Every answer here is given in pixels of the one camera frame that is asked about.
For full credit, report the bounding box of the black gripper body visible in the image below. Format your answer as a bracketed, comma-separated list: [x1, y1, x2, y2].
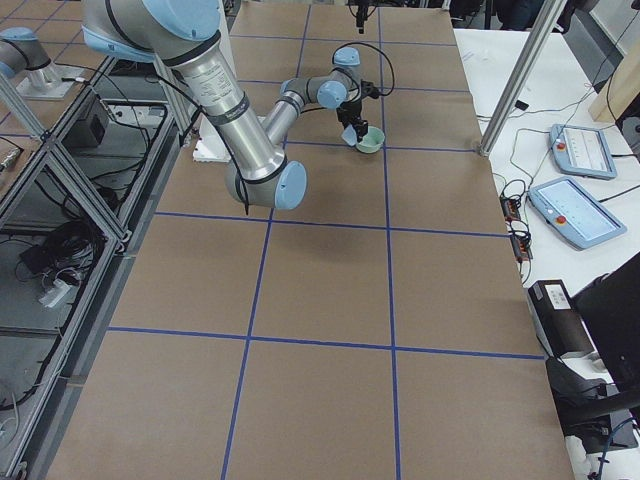
[336, 98, 363, 128]

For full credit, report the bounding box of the mint green bowl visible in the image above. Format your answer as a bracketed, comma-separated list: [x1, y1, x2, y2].
[356, 126, 386, 154]

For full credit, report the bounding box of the light blue plastic cup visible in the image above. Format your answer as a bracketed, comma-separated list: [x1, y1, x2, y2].
[341, 125, 358, 147]

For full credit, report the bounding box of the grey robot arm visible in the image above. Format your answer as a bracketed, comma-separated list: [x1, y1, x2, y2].
[82, 0, 378, 210]

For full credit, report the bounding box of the orange black usb hub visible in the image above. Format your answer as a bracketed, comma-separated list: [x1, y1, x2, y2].
[499, 195, 532, 264]

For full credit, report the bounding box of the brown paper table mat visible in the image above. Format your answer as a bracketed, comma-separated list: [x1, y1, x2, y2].
[48, 8, 573, 479]

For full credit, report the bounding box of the near teach pendant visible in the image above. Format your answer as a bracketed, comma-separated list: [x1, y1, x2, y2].
[528, 176, 627, 250]

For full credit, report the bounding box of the teach pendant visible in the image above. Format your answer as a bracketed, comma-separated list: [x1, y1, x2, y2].
[549, 124, 617, 180]
[528, 176, 627, 250]

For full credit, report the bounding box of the far teach pendant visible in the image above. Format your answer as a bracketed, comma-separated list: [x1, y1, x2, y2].
[549, 124, 617, 180]

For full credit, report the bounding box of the black box with label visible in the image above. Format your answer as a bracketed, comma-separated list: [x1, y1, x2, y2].
[527, 280, 594, 360]

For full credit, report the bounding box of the black monitor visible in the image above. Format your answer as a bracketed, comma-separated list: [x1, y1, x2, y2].
[573, 255, 639, 391]

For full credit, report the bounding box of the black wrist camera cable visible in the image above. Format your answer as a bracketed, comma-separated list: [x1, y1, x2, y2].
[334, 42, 396, 99]

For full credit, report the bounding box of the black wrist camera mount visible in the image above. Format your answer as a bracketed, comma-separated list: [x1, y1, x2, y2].
[359, 80, 381, 100]

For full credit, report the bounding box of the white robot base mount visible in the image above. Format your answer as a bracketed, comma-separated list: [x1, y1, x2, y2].
[193, 115, 231, 163]

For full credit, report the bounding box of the aluminium frame post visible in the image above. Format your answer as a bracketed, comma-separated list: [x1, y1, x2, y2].
[478, 0, 567, 157]

